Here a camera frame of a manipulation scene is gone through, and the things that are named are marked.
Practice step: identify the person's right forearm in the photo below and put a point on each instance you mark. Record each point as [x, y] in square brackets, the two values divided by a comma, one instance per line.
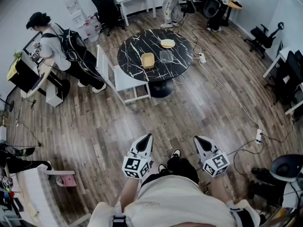
[219, 188]

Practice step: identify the round black marble table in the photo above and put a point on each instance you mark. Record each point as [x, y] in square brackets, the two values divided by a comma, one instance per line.
[142, 41]

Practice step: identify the pale wooden table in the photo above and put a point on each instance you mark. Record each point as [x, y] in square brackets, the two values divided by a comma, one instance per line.
[35, 87]

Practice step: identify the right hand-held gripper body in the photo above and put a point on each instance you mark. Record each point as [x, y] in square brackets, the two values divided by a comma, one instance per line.
[216, 164]

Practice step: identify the yellow-green cloth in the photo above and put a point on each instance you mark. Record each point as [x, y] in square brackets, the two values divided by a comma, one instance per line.
[13, 70]

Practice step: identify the black box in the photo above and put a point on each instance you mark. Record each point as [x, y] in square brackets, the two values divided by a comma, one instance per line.
[23, 77]

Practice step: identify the white water dispenser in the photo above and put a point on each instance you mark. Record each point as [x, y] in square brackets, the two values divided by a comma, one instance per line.
[73, 7]

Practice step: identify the clear water bottle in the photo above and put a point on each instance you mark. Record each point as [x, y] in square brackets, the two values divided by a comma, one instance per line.
[96, 25]
[91, 33]

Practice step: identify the pink bag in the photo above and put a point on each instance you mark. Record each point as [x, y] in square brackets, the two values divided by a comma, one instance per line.
[68, 181]

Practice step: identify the yellow rectangular tray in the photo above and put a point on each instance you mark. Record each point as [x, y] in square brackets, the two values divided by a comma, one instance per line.
[148, 60]

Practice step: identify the white power strip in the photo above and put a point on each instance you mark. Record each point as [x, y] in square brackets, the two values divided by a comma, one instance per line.
[202, 58]
[258, 135]

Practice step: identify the person's right shoe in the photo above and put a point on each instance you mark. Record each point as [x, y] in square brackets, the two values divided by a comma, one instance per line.
[175, 153]

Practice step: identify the person's white shirt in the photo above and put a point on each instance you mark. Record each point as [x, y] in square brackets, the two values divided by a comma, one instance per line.
[175, 202]

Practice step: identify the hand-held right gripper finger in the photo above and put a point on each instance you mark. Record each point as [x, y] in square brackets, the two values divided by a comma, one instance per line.
[209, 145]
[200, 150]

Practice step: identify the round yellow table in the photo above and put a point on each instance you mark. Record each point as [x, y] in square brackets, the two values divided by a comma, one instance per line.
[235, 5]

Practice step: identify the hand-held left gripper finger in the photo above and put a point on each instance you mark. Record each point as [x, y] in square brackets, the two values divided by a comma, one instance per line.
[136, 146]
[149, 148]

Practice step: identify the white drawer unit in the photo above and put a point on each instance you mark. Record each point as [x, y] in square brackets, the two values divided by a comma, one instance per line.
[54, 97]

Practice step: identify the person's left forearm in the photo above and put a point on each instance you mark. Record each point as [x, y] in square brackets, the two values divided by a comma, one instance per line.
[129, 190]

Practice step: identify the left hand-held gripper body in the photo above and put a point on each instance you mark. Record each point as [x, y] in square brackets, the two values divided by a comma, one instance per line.
[135, 167]

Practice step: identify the person's shoe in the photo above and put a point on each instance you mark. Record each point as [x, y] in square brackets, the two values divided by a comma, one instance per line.
[175, 153]
[162, 168]

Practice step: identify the person's black trousers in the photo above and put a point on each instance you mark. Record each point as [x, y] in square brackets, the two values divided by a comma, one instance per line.
[182, 169]

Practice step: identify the grey backpack shell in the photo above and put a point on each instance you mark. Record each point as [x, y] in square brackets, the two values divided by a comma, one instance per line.
[284, 167]

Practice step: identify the person's left shoe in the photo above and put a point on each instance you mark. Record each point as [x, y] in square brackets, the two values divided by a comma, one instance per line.
[162, 168]

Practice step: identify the clear plastic lid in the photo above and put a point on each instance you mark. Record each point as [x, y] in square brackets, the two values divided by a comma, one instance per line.
[166, 57]

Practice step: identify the white plate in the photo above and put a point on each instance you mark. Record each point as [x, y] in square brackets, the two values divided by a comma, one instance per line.
[168, 47]

